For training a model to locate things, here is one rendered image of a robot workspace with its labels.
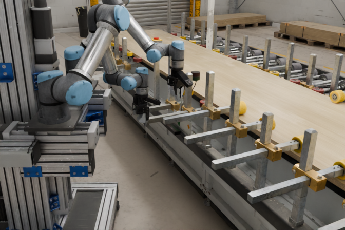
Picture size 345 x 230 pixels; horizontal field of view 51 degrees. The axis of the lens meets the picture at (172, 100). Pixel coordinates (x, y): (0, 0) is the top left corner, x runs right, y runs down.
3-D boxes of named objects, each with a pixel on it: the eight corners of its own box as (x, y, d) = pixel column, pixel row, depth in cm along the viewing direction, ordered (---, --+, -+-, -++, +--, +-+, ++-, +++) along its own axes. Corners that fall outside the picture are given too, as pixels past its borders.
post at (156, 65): (155, 106, 279) (154, 49, 263) (152, 103, 283) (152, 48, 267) (160, 105, 281) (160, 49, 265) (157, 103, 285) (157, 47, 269)
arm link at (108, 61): (74, 8, 176) (101, 88, 206) (91, 10, 171) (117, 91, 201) (89, -2, 184) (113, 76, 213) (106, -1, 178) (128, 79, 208)
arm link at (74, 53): (61, 71, 211) (59, 49, 206) (72, 65, 223) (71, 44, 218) (79, 73, 208) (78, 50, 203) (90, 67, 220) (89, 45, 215)
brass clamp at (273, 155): (271, 162, 159) (272, 152, 158) (252, 149, 171) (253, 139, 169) (282, 159, 162) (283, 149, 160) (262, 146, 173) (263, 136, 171)
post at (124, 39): (125, 87, 344) (122, 37, 327) (123, 86, 347) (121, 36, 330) (128, 87, 346) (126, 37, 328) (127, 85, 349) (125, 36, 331)
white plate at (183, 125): (190, 137, 229) (191, 123, 226) (172, 122, 251) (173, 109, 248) (191, 137, 230) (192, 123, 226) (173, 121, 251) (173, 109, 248)
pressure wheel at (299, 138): (300, 135, 168) (288, 137, 175) (304, 152, 167) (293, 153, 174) (309, 133, 170) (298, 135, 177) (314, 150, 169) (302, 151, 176)
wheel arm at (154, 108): (133, 116, 240) (133, 110, 238) (131, 114, 242) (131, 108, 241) (190, 106, 257) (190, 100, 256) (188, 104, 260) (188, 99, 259)
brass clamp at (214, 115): (211, 120, 201) (212, 112, 199) (199, 111, 213) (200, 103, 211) (221, 118, 204) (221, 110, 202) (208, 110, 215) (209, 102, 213)
